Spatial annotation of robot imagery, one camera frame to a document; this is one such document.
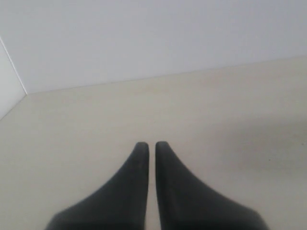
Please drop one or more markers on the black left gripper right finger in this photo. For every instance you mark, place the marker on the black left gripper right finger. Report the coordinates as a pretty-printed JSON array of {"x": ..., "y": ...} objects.
[{"x": 187, "y": 203}]

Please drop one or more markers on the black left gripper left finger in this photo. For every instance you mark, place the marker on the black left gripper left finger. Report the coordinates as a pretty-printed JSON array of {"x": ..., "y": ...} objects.
[{"x": 120, "y": 204}]

